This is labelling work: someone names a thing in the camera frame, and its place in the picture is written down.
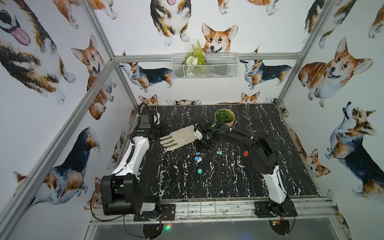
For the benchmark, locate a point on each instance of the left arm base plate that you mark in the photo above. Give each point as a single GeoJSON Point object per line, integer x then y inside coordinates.
{"type": "Point", "coordinates": [165, 212]}

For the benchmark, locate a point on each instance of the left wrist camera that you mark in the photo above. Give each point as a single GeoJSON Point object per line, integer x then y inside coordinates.
{"type": "Point", "coordinates": [148, 118]}

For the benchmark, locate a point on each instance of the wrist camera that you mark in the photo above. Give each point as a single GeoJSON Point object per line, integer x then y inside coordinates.
{"type": "Point", "coordinates": [198, 134]}
{"type": "Point", "coordinates": [148, 118]}

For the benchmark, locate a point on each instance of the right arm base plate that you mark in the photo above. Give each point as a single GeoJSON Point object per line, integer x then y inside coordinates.
{"type": "Point", "coordinates": [270, 209]}

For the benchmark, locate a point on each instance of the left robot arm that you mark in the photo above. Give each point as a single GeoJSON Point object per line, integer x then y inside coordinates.
{"type": "Point", "coordinates": [121, 192]}

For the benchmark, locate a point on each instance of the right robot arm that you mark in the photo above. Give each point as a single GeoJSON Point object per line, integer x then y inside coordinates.
{"type": "Point", "coordinates": [259, 151]}

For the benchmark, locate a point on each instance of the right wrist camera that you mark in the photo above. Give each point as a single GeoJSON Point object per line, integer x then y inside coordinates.
{"type": "Point", "coordinates": [198, 134]}

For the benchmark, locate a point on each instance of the beige paper sheet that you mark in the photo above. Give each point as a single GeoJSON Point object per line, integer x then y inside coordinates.
{"type": "Point", "coordinates": [178, 138]}

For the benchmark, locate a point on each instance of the fern and white flower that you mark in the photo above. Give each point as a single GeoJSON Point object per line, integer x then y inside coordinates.
{"type": "Point", "coordinates": [195, 61]}

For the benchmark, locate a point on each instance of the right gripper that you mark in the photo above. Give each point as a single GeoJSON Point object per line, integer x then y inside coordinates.
{"type": "Point", "coordinates": [203, 149]}

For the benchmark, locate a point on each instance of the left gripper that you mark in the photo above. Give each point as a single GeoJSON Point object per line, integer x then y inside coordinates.
{"type": "Point", "coordinates": [162, 130]}

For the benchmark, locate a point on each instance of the potted green plant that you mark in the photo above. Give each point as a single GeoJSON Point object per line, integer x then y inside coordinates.
{"type": "Point", "coordinates": [225, 116]}

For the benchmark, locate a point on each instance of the white wire basket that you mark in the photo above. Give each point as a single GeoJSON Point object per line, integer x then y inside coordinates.
{"type": "Point", "coordinates": [219, 66]}

